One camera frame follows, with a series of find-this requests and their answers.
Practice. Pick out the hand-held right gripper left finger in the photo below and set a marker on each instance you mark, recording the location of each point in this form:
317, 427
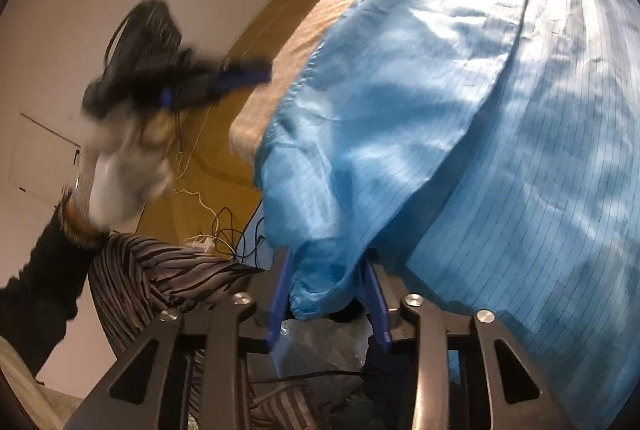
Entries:
280, 305

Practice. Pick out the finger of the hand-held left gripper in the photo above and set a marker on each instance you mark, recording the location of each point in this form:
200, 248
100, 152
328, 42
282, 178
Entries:
245, 74

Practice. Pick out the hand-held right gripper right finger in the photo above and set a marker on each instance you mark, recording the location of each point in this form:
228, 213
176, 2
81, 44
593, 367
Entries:
377, 305

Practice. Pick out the blue pinstriped coat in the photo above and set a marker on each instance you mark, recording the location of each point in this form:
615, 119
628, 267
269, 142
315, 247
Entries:
450, 110

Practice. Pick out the person's left hand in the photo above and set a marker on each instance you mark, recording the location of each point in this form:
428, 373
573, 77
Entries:
125, 170

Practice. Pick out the beige plaid blanket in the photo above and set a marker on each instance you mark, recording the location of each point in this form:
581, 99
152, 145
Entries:
290, 40

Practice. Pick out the clear plastic bag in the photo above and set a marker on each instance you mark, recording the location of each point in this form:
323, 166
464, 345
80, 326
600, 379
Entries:
320, 345

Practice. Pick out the grey black striped pants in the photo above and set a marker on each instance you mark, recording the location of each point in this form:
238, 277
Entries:
150, 270

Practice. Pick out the beige quilted jacket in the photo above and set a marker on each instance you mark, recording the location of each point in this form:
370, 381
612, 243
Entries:
30, 390

